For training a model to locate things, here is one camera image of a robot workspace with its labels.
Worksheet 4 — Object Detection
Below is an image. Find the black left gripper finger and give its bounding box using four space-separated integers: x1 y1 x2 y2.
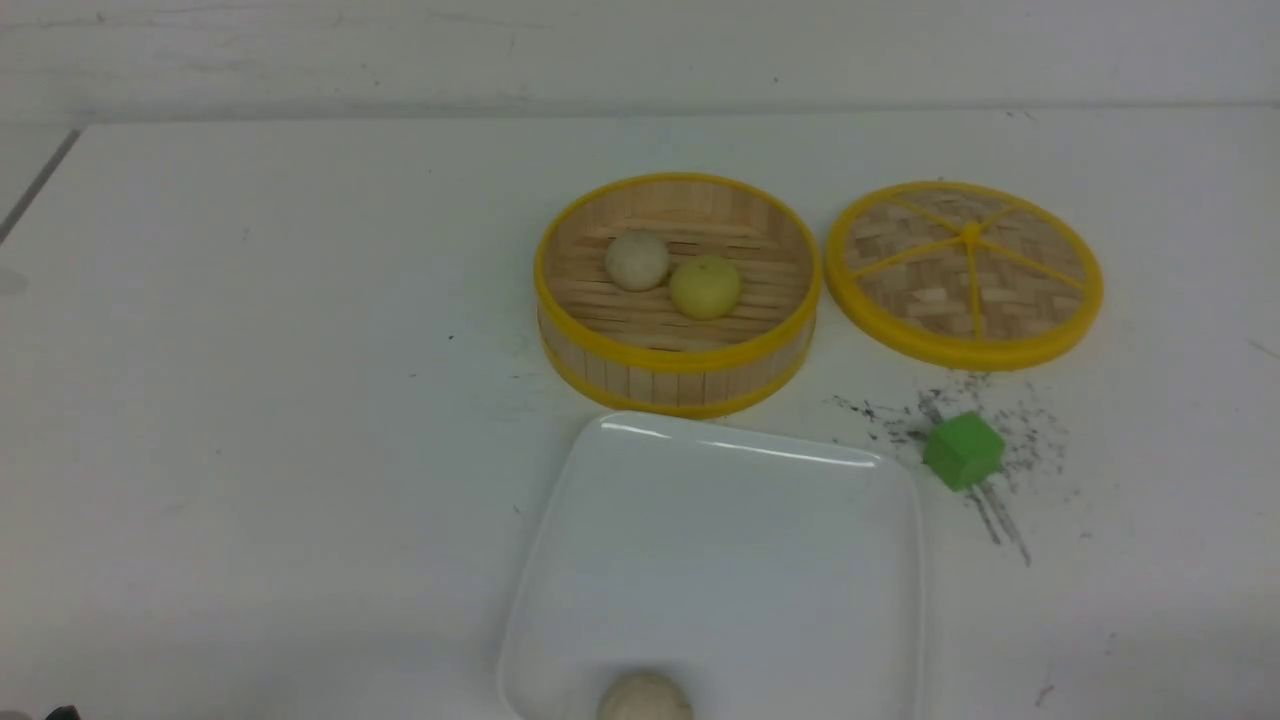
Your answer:
45 706 81 720

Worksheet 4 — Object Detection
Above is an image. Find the yellow steamed bun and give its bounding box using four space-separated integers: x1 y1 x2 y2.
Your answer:
668 255 742 322

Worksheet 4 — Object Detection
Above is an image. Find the white steamed bun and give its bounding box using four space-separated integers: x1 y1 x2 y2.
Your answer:
604 231 671 292

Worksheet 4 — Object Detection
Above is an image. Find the green cube block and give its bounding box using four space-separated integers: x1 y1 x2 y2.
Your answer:
922 413 1006 493

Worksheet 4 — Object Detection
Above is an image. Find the bamboo steamer basket yellow rim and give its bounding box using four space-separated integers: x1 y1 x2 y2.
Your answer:
532 172 823 419

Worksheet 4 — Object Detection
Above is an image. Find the beige steamed bun on plate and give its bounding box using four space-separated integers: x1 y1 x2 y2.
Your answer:
595 671 695 720

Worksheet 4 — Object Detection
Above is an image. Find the white square plate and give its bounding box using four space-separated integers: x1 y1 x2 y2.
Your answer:
495 413 927 719

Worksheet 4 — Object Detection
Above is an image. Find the woven bamboo steamer lid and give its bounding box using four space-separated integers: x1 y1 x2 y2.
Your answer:
824 179 1105 372

